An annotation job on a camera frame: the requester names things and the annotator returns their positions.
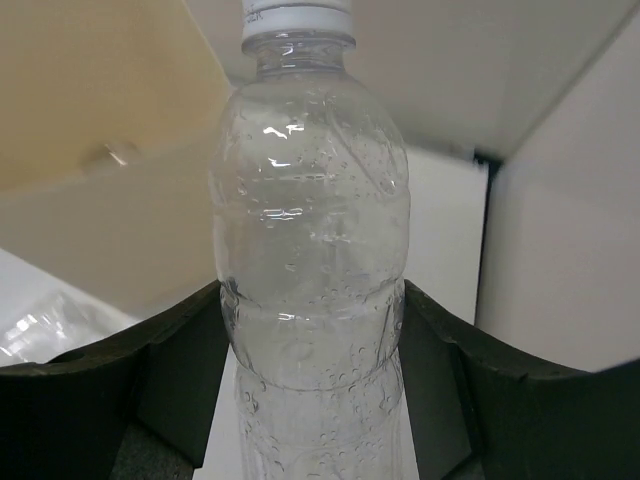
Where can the clear bottle with white cap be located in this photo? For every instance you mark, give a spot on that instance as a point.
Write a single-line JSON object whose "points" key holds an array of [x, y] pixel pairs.
{"points": [[311, 204]]}

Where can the beige plastic bin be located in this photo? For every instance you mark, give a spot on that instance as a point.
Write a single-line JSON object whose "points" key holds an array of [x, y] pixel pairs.
{"points": [[107, 117]]}

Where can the clear plastic bottle lying down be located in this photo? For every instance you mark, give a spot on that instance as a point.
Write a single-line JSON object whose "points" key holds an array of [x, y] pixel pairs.
{"points": [[48, 328]]}

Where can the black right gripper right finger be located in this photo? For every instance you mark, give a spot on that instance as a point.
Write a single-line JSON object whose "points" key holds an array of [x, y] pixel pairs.
{"points": [[482, 409]]}

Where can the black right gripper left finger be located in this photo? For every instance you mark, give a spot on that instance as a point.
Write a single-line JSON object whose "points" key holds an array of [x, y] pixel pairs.
{"points": [[137, 405]]}

